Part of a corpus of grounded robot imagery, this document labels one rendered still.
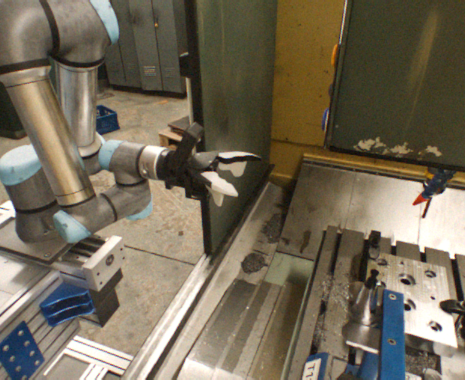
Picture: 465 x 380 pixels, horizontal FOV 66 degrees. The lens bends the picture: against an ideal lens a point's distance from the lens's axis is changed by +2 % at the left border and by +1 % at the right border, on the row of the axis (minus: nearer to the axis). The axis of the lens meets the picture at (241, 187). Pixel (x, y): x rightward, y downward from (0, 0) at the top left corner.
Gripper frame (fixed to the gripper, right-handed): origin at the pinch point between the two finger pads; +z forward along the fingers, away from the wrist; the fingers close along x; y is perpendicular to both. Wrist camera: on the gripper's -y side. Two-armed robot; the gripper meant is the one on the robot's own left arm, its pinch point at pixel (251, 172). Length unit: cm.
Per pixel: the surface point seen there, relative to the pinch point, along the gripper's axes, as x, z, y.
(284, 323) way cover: -19, 7, 70
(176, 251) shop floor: -107, -90, 145
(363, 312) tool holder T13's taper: 9.3, 26.1, 21.2
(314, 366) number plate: 5, 19, 50
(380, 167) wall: -115, 34, 55
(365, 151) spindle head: 16.8, 20.0, -16.3
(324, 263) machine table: -37, 16, 55
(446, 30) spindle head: 17.4, 24.9, -30.5
